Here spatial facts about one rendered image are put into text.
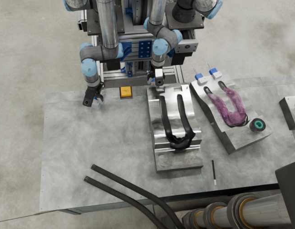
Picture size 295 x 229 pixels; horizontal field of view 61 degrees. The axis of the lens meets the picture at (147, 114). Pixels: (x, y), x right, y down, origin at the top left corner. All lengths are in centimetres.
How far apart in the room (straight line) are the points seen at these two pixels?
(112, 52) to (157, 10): 31
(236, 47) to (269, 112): 147
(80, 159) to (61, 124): 25
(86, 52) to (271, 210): 106
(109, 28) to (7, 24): 223
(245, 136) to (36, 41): 238
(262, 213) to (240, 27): 287
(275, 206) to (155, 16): 107
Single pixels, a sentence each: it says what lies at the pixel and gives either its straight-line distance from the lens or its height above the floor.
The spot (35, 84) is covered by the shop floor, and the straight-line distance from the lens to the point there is 275.
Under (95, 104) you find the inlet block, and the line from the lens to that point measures 153.
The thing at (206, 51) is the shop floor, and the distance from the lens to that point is 296.
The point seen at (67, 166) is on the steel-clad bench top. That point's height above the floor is 80.
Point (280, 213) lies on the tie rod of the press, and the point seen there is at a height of 171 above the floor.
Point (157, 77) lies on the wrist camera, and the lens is 145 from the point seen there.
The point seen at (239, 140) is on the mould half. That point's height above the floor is 91.
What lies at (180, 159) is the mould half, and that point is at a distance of 141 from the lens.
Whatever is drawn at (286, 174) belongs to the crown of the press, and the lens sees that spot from 44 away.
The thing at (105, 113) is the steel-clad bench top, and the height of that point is 80.
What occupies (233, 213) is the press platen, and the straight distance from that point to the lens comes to 72.
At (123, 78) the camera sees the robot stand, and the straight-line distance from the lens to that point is 236.
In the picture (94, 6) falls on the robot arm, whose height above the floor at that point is 119.
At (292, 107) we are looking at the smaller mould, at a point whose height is 87.
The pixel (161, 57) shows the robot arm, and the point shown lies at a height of 113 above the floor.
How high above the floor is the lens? 220
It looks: 65 degrees down
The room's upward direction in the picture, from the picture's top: 8 degrees clockwise
